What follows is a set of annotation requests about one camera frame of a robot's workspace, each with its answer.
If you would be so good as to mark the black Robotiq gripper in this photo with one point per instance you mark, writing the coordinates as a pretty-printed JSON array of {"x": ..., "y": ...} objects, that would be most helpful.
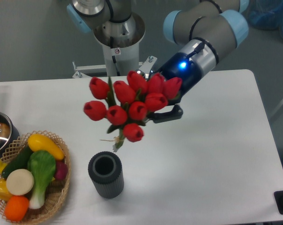
[{"x": 176, "y": 66}]

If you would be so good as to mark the red tulip bouquet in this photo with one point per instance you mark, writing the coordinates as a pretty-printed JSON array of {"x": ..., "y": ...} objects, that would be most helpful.
[{"x": 126, "y": 105}]

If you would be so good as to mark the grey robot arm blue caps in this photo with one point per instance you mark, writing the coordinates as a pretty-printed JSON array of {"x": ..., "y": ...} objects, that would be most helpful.
[{"x": 208, "y": 33}]

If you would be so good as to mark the dark grey ribbed vase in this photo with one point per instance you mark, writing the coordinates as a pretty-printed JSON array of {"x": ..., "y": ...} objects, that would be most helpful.
[{"x": 106, "y": 172}]

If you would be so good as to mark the red radish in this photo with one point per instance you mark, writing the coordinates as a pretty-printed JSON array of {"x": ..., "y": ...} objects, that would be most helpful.
[{"x": 61, "y": 171}]

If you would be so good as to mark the yellow squash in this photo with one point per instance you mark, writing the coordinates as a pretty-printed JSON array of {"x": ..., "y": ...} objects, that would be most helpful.
[{"x": 38, "y": 142}]

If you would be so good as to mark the green bok choy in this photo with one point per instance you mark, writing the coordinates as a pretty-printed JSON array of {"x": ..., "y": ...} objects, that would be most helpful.
[{"x": 42, "y": 165}]

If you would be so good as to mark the woven wicker basket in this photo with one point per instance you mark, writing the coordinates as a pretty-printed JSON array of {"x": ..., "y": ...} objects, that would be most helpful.
[{"x": 56, "y": 192}]

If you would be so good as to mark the blue plastic bag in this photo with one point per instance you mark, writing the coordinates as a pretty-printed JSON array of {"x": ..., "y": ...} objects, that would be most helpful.
[{"x": 266, "y": 15}]

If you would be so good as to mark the dark green cucumber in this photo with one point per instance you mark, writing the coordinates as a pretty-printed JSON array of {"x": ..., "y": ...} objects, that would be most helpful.
[{"x": 19, "y": 162}]

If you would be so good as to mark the cream round bun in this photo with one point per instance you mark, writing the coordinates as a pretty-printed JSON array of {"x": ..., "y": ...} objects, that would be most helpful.
[{"x": 20, "y": 182}]

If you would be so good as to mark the yellow banana tip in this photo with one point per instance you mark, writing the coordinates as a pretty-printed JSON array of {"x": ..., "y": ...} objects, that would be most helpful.
[{"x": 2, "y": 166}]

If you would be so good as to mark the orange fruit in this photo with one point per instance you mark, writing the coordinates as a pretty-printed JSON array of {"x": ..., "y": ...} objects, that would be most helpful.
[{"x": 16, "y": 208}]

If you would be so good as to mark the yellow bell pepper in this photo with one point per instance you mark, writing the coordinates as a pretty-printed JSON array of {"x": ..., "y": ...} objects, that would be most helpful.
[{"x": 4, "y": 192}]

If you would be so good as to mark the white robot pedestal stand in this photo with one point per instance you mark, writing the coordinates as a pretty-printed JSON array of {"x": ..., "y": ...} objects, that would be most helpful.
[{"x": 117, "y": 62}]

